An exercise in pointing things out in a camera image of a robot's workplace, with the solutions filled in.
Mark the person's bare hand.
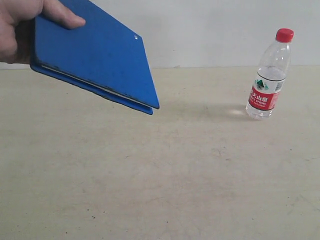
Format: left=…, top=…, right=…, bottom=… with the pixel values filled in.
left=0, top=0, right=86, bottom=64

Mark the blue binder notebook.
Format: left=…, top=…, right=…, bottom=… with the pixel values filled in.
left=30, top=0, right=160, bottom=115

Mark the clear plastic water bottle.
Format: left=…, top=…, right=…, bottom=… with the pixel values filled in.
left=245, top=28, right=294, bottom=120

